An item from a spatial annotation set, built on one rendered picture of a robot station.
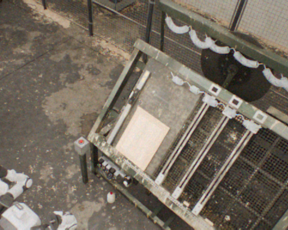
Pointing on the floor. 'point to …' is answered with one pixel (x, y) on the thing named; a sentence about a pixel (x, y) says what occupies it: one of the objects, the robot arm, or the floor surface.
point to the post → (84, 168)
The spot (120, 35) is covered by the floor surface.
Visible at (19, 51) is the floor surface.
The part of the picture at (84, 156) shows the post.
